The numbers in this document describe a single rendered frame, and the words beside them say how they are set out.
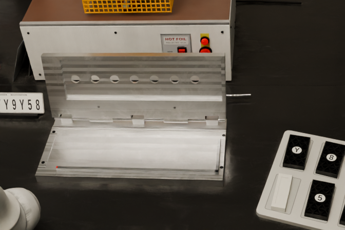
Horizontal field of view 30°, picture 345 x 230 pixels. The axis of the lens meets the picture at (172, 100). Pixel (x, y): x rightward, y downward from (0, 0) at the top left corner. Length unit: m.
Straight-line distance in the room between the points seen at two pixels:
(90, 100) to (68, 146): 0.12
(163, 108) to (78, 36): 0.31
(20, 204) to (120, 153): 0.32
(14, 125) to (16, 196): 0.42
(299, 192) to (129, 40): 0.59
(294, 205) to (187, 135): 0.32
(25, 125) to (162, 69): 0.41
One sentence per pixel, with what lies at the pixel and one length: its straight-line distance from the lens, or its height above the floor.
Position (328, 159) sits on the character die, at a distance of 1.52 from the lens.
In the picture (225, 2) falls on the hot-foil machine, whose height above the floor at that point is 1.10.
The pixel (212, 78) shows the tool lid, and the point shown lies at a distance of 1.53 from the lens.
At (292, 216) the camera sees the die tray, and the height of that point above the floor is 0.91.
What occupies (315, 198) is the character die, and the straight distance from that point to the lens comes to 1.44.
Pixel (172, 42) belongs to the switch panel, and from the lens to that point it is 1.67.
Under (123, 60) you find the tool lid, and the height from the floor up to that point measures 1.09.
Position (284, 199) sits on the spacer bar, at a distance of 1.43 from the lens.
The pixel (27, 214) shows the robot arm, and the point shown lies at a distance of 1.34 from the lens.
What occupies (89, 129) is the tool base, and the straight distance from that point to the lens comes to 1.63.
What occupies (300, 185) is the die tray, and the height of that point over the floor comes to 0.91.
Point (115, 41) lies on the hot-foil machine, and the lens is 1.70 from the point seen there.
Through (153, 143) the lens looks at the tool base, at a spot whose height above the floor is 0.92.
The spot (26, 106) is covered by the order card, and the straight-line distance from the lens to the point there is 1.73.
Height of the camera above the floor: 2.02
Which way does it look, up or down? 41 degrees down
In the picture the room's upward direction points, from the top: 6 degrees counter-clockwise
